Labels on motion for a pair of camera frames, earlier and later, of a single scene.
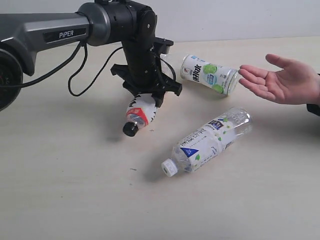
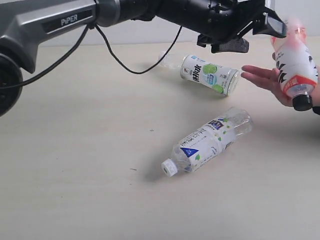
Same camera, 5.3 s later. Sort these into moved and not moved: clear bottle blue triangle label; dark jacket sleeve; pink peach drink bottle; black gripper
Moved: pink peach drink bottle; black gripper
Not moved: clear bottle blue triangle label; dark jacket sleeve
